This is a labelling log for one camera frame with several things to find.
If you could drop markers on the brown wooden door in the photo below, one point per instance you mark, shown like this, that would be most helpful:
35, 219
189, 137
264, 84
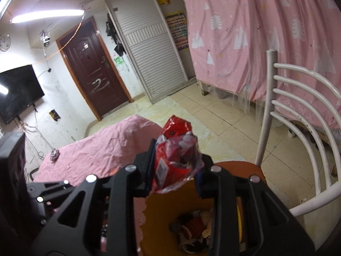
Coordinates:
90, 72

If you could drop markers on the red knitted hat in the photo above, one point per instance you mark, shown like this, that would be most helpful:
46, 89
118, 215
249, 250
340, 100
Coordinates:
195, 225

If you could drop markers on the black television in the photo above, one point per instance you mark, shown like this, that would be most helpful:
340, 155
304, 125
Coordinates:
18, 90

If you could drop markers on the white security camera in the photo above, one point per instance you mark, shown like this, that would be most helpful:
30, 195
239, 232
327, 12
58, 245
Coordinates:
45, 39

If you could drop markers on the ceiling light tube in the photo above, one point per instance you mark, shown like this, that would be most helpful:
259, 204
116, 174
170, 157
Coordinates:
48, 16

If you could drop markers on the white wall clock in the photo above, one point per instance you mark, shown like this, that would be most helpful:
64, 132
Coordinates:
4, 42

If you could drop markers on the black white pink sock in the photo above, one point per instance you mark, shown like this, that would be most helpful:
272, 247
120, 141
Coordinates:
191, 245

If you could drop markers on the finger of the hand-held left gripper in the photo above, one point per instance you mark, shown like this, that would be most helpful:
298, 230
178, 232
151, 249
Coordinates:
50, 190

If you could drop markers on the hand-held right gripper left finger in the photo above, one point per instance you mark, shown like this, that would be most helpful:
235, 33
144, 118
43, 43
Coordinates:
149, 165

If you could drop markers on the white metal chair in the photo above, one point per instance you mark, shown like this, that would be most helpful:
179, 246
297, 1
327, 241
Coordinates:
269, 98

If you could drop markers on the colourful wall poster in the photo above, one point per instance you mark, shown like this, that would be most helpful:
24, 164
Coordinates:
177, 30

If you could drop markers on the black hanging bag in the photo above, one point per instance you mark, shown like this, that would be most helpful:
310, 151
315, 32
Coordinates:
117, 48

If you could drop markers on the orange trash bin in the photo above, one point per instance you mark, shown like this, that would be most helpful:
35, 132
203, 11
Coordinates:
165, 208

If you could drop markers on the pink tablecloth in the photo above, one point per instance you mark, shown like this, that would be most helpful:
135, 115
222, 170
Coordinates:
106, 144

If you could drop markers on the white louvered wardrobe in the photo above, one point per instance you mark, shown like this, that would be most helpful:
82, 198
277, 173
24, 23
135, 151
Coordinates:
149, 58

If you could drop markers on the red snack wrapper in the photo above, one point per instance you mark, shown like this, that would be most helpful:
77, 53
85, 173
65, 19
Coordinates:
173, 149

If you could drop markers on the silver snack wrapper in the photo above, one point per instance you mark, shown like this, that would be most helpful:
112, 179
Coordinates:
55, 155

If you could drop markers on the pink tree print curtain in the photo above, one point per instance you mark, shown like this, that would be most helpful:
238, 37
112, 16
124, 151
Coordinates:
239, 32

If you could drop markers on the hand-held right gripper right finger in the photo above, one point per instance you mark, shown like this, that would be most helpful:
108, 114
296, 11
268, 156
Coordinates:
201, 184

